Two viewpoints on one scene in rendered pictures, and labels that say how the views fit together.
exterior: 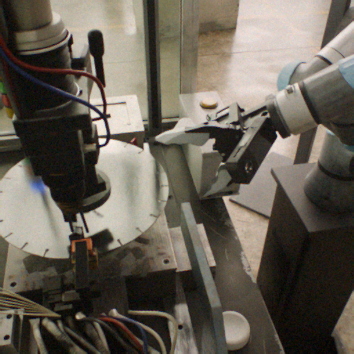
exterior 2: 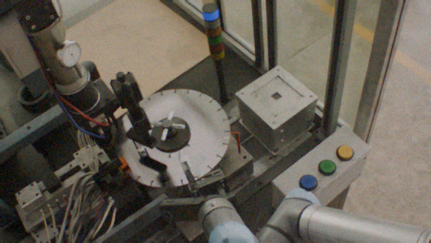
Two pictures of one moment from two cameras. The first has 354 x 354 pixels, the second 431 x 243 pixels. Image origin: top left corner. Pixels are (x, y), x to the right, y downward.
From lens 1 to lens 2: 0.86 m
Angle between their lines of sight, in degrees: 48
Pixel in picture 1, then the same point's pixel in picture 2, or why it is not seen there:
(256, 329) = not seen: outside the picture
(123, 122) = (276, 111)
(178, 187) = not seen: hidden behind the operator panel
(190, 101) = (338, 138)
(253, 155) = (177, 211)
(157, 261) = not seen: hidden behind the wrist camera
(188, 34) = (367, 89)
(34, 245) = (118, 141)
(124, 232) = (145, 176)
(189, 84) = (361, 124)
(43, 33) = (60, 87)
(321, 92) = (206, 224)
